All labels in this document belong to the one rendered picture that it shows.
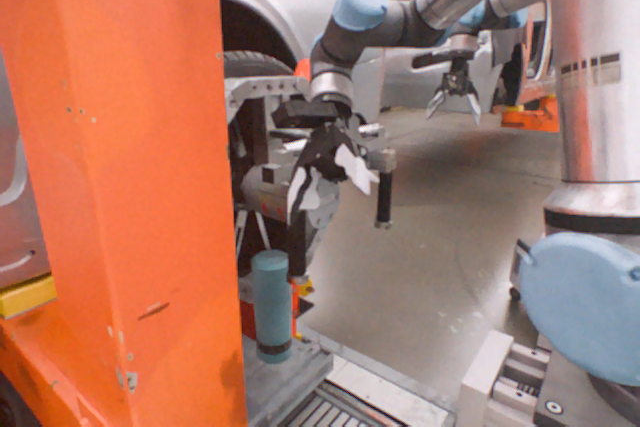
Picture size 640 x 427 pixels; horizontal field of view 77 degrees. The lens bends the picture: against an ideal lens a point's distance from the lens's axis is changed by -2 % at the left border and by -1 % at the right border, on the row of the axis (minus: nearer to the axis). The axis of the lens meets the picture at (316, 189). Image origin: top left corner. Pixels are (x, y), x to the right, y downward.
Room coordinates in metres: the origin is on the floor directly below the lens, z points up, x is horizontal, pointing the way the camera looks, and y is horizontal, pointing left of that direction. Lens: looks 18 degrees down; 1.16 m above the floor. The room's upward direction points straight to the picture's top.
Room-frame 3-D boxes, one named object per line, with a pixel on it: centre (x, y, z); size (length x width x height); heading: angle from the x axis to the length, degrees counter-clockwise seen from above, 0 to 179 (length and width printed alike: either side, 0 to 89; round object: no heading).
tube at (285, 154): (0.83, 0.08, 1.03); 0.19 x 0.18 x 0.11; 52
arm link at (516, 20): (1.16, -0.48, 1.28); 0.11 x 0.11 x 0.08; 40
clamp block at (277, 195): (0.73, 0.06, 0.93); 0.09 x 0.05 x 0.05; 52
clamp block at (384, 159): (0.99, -0.15, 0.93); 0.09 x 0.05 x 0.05; 52
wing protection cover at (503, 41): (3.59, -1.53, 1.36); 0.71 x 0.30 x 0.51; 142
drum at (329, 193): (0.94, 0.06, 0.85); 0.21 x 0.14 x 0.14; 52
